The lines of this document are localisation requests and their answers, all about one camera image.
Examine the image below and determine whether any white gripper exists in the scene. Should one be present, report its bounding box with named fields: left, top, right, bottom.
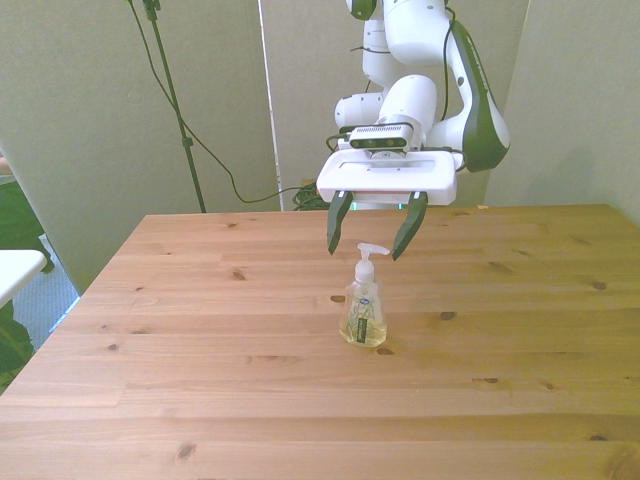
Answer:
left=315, top=147, right=458, bottom=262

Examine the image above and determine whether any clear sanitizer pump bottle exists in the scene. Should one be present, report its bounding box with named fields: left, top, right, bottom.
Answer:
left=338, top=242, right=390, bottom=349

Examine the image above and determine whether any green tripod stand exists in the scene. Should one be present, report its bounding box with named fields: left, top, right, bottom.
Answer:
left=142, top=0, right=209, bottom=214

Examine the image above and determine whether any white vertical panel strip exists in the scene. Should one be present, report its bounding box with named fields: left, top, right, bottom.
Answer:
left=257, top=0, right=285, bottom=211

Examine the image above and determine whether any white side table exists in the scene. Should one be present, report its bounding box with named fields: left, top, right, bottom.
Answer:
left=0, top=248, right=49, bottom=310

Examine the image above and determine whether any coiled cable bundle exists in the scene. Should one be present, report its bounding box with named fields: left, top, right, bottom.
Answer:
left=292, top=179, right=332, bottom=212

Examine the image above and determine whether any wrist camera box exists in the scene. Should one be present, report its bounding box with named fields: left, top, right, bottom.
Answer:
left=348, top=123, right=414, bottom=151

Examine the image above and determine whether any long black tripod cable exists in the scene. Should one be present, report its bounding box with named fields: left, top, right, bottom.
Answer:
left=122, top=0, right=306, bottom=205

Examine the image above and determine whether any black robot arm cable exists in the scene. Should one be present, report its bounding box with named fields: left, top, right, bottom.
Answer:
left=325, top=4, right=469, bottom=174

